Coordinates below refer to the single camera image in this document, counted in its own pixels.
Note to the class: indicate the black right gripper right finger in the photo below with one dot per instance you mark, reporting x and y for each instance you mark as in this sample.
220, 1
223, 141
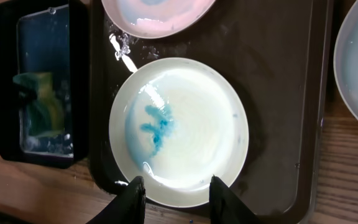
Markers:
225, 207

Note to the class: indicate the white plate blue stain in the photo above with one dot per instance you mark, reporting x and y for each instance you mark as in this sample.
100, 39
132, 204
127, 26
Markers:
155, 19

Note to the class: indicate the green yellow sponge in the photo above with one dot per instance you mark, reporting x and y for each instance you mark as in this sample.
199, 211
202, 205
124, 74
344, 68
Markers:
43, 112

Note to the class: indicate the dark brown serving tray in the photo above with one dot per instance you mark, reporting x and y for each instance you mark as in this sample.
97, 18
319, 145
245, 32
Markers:
275, 54

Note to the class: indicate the white plate blue smear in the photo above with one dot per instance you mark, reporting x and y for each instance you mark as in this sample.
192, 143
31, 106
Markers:
178, 123

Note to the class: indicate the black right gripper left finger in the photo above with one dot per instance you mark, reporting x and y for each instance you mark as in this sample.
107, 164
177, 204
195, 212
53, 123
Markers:
126, 208

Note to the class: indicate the black water basin tray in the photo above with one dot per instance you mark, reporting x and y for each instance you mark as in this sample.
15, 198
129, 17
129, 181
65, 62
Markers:
46, 36

